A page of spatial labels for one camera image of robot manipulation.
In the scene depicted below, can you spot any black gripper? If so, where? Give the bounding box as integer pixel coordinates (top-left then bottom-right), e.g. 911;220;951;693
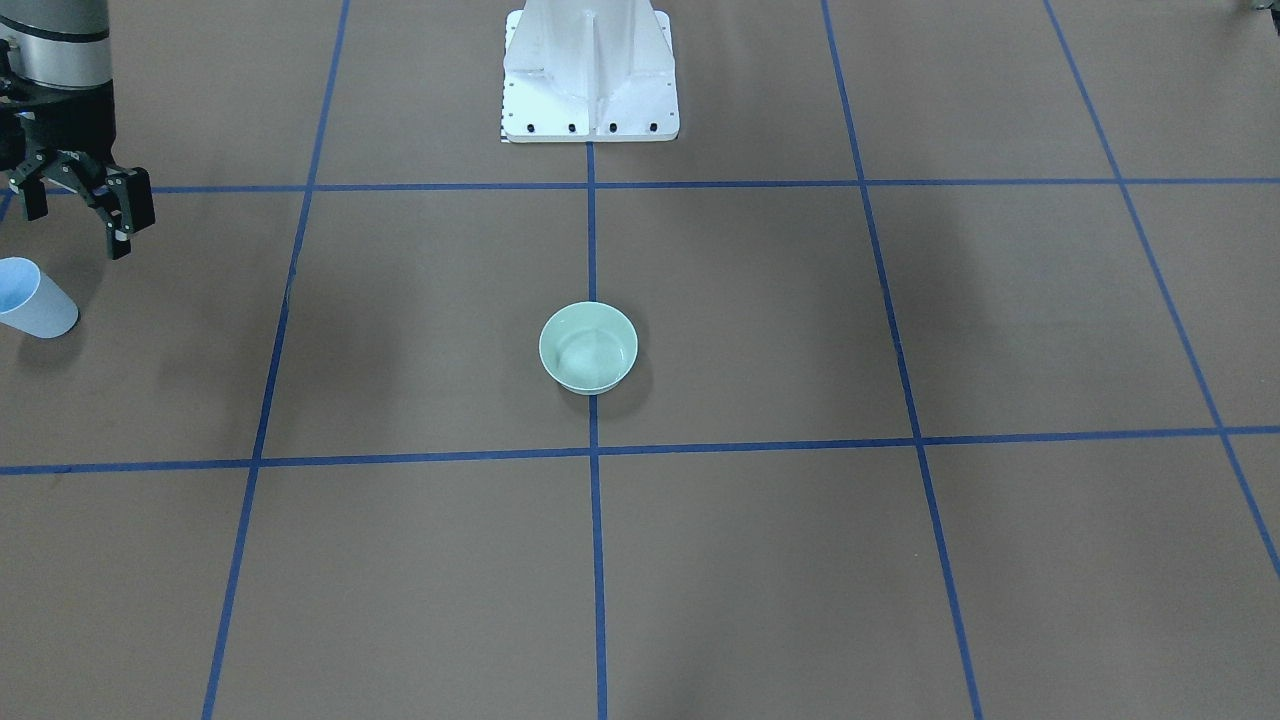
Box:
1;82;156;260

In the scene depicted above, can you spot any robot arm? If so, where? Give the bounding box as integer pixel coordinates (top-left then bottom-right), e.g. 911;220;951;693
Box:
1;1;156;260

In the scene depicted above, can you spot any light blue plastic cup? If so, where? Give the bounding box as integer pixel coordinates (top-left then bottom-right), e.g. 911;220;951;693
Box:
1;258;81;340

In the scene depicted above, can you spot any light green bowl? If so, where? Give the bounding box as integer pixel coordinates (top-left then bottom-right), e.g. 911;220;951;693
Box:
538;301;639;396

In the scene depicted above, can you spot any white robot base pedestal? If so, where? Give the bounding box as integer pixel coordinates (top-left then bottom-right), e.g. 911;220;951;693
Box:
500;1;681;143

